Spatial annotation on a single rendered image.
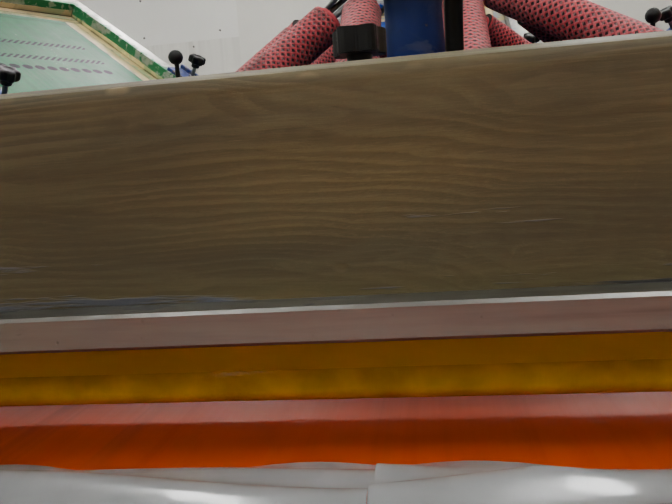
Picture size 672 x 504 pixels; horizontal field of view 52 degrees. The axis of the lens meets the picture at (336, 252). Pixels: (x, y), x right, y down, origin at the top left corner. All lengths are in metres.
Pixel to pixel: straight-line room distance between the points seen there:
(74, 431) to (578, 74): 0.18
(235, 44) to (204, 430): 4.38
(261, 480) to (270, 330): 0.04
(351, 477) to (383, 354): 0.05
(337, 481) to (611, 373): 0.09
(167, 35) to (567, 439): 4.58
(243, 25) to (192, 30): 0.33
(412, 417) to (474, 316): 0.05
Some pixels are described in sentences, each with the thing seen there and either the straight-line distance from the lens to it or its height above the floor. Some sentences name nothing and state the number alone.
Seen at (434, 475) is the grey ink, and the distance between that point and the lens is 0.17.
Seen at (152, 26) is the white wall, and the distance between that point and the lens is 4.76.
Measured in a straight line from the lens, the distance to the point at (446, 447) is 0.19.
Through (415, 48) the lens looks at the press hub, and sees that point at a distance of 1.02.
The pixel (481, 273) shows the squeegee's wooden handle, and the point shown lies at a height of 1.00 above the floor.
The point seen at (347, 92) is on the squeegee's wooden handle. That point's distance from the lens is 0.19.
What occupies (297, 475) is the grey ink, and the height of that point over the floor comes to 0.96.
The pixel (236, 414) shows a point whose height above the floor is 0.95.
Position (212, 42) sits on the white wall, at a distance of 4.61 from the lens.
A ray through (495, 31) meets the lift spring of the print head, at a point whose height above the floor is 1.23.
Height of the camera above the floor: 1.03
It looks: 7 degrees down
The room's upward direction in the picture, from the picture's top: 4 degrees counter-clockwise
